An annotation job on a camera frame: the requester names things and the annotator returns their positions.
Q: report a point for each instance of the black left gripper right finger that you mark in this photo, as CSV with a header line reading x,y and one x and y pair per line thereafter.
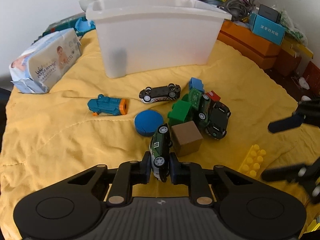
x,y
192,176

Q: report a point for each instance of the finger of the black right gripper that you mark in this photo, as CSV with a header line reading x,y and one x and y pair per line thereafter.
x,y
293,173
291,122

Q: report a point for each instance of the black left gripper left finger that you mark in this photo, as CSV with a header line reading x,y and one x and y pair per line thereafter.
x,y
127,175

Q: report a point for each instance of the green white rally toy car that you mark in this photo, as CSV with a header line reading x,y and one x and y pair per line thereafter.
x,y
159,147

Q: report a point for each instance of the yellow studded building block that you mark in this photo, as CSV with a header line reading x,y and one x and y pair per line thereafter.
x,y
252,162

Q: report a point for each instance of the brown cube block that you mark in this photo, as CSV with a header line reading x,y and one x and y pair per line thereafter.
x,y
186,138

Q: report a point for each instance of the blue round disc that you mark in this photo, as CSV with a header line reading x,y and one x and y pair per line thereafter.
x,y
147,122

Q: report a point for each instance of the yellow cloth mat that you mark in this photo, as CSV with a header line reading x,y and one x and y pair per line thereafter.
x,y
50,137

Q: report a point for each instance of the dark green toy car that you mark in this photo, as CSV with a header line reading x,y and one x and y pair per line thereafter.
x,y
202,115

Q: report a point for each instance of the green building block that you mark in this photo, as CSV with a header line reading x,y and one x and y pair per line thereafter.
x,y
182,112

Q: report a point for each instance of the small red building block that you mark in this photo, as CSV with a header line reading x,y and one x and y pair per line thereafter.
x,y
213,96

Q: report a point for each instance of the blue orange toy train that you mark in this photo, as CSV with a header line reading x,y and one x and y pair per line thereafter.
x,y
108,105

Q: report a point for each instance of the orange cardboard box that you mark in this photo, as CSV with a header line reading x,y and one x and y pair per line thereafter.
x,y
263,52

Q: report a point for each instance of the green patterned curved block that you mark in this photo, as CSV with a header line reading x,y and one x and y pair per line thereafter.
x,y
194,97

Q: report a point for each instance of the black white toy car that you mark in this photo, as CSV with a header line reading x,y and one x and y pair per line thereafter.
x,y
163,93

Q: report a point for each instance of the green white plastic bag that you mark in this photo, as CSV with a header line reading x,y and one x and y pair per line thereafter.
x,y
292,29

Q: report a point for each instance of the blue card box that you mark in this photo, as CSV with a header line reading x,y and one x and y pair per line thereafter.
x,y
267,29

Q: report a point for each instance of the small blue building block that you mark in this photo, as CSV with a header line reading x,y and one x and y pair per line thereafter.
x,y
196,83

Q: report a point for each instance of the black power adapter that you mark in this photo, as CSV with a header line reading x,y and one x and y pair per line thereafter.
x,y
269,13

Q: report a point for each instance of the white plastic storage bin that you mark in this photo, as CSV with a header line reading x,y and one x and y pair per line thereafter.
x,y
140,35

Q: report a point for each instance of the baby wipes pack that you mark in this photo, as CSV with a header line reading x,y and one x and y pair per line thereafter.
x,y
45,62

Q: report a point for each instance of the blue plastic toy piece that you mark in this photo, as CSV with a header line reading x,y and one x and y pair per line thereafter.
x,y
83,26

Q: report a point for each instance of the dark green book box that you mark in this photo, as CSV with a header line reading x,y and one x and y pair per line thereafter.
x,y
63,24

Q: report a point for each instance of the white ceramic cup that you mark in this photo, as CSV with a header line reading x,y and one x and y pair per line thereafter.
x,y
84,4

